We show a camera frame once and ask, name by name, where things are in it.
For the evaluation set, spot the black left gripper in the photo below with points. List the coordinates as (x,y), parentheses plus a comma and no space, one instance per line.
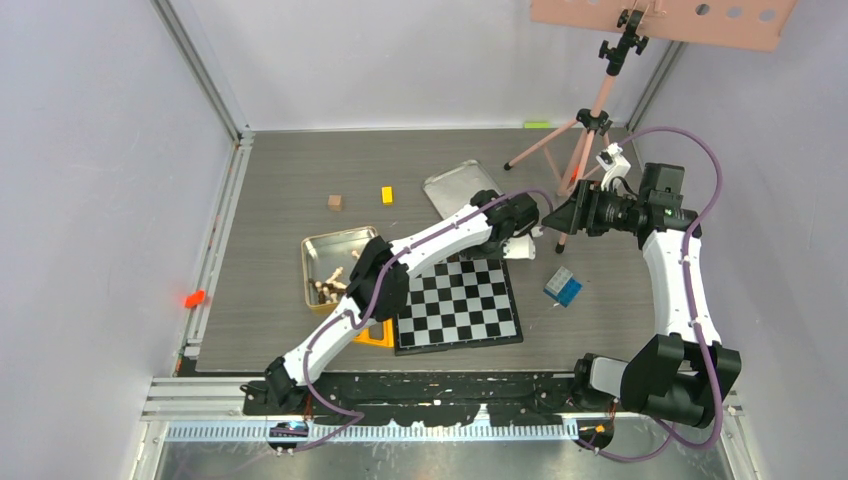
(475,254)

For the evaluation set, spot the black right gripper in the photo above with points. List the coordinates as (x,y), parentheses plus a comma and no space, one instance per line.
(572,216)

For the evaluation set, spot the black white folding chessboard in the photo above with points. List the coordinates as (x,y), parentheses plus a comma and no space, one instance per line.
(458,303)

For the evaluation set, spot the tin lid with bears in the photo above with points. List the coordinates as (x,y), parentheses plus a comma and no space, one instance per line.
(452,189)

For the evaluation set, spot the gold tin box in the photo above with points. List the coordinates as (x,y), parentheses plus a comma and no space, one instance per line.
(323,254)

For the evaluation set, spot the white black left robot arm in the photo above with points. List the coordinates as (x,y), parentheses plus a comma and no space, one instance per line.
(380,282)

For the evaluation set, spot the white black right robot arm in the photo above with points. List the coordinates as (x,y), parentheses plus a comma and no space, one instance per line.
(683,372)

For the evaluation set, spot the blue white lego block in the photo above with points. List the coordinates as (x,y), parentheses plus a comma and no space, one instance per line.
(563,287)

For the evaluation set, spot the small yellow block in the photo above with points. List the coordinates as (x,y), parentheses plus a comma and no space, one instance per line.
(387,195)

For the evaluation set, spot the small wooden block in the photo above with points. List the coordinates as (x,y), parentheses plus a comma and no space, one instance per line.
(335,203)

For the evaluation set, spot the pink tripod music stand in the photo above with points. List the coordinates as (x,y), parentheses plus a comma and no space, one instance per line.
(751,25)

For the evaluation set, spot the red orange block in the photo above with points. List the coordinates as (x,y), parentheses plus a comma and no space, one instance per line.
(194,299)

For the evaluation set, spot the yellow triangular toy frame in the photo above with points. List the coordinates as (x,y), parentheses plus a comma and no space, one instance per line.
(379,335)

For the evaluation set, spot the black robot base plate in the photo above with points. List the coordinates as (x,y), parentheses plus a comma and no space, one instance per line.
(435,399)

